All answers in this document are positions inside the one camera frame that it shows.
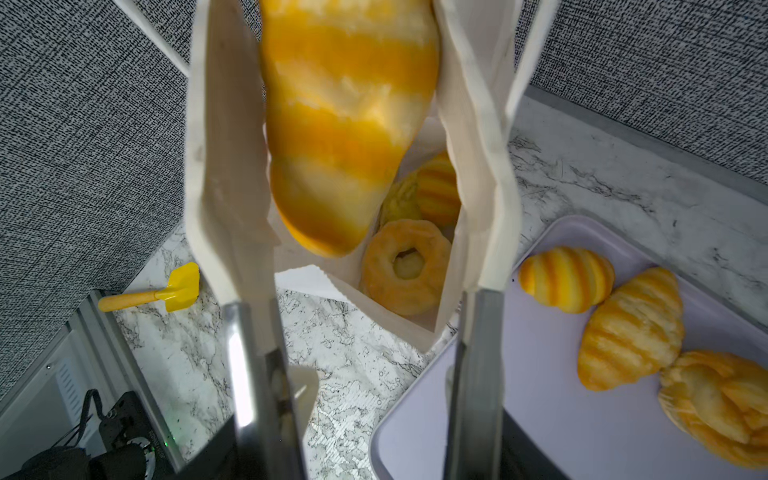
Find small oblong striped roll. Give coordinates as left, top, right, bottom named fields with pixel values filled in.
left=260, top=1, right=440, bottom=258

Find large croissant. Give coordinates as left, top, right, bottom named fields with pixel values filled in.
left=379, top=172, right=422, bottom=228

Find small striped bun back left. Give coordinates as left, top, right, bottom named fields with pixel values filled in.
left=518, top=246, right=616, bottom=314

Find small round striped bun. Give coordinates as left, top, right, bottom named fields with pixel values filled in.
left=416, top=151, right=461, bottom=227

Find ring shaped bread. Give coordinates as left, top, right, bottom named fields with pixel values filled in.
left=361, top=219, right=452, bottom=317

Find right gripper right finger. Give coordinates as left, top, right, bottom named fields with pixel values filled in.
left=500, top=410, right=567, bottom=480

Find metal tongs with white tips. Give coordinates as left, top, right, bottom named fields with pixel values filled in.
left=184, top=1, right=522, bottom=479

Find croissant back middle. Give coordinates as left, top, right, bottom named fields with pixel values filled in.
left=577, top=267, right=685, bottom=392

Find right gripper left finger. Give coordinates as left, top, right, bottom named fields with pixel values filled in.
left=171, top=416, right=239, bottom=480

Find white paper gift bag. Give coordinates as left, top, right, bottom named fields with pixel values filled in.
left=110, top=0, right=562, bottom=354

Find twisted knot bread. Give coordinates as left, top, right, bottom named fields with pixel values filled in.
left=658, top=350, right=767, bottom=469

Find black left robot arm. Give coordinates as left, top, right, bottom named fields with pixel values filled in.
left=1, top=389, right=176, bottom=479

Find lavender plastic tray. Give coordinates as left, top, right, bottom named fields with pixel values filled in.
left=368, top=214, right=768, bottom=480

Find yellow plastic scoop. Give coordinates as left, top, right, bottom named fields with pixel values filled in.
left=98, top=262, right=200, bottom=313

